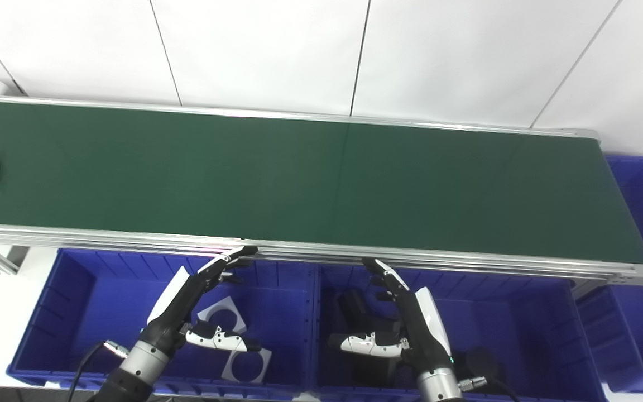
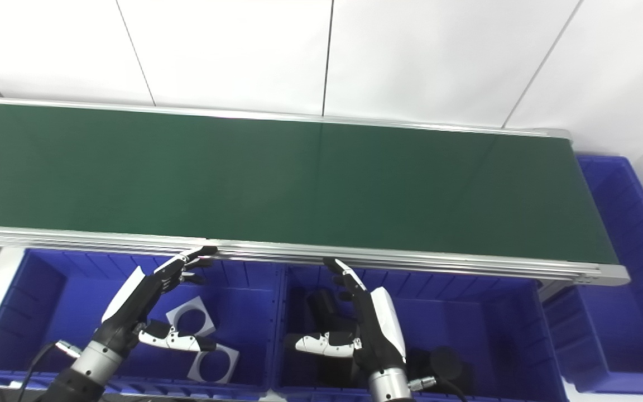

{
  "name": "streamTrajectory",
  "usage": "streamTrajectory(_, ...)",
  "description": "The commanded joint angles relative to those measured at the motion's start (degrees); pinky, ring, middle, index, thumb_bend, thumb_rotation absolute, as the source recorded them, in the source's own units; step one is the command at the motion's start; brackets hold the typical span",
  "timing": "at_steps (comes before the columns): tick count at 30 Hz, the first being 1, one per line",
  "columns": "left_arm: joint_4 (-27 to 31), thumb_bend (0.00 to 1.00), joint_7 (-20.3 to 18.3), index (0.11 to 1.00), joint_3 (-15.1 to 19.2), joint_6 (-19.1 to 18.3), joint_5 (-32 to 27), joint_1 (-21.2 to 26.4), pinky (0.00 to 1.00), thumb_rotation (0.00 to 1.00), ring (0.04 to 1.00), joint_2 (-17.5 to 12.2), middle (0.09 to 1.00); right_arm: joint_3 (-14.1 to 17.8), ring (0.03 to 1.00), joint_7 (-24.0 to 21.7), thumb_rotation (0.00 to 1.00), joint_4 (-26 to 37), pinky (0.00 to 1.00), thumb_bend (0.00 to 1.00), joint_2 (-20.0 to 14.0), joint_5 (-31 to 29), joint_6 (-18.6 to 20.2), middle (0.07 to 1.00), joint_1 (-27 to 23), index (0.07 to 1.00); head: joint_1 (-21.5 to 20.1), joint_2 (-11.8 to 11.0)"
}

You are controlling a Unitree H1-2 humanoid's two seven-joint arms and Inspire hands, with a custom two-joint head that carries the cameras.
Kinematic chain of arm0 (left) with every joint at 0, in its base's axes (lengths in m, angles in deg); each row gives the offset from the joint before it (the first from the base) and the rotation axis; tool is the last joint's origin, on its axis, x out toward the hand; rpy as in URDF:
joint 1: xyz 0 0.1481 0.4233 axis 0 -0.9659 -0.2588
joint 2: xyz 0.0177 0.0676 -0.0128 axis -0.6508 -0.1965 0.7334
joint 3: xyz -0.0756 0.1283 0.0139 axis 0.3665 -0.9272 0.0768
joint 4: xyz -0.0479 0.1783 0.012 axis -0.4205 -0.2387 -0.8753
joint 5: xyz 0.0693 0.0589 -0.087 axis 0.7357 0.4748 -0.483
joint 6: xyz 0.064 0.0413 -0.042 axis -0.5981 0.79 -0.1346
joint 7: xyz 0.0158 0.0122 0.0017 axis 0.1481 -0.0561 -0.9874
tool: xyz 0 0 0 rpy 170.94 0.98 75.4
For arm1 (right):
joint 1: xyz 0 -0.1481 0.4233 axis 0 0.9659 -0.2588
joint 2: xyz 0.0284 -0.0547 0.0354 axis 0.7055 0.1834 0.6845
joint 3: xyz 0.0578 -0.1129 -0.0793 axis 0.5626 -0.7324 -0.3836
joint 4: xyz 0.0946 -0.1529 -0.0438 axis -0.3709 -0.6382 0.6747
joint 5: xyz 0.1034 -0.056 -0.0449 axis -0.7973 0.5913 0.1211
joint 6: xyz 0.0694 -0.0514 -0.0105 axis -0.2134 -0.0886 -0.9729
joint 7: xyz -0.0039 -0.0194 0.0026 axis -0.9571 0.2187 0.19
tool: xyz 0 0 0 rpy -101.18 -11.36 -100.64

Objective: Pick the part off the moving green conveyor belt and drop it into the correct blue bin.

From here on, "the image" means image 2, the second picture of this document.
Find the white square part with hole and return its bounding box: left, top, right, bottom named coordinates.
left=165, top=296, right=217, bottom=339
left=188, top=343, right=241, bottom=384

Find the blue plastic bin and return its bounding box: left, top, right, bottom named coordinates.
left=542, top=155, right=643, bottom=396
left=0, top=248, right=284, bottom=400
left=271, top=262, right=571, bottom=402

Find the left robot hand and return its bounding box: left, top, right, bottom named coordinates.
left=95, top=246, right=219, bottom=352

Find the green conveyor belt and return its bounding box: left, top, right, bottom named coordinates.
left=0, top=96, right=630, bottom=286

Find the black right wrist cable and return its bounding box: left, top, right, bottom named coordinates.
left=408, top=375, right=470, bottom=402

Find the black cylinder part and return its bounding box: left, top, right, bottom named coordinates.
left=306, top=289, right=346, bottom=331
left=411, top=346, right=476, bottom=395

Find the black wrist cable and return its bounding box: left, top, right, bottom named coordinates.
left=17, top=341, right=80, bottom=402
left=408, top=375, right=470, bottom=402

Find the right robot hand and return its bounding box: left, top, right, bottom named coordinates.
left=285, top=258, right=407, bottom=376

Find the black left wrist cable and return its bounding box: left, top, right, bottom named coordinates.
left=17, top=341, right=80, bottom=402

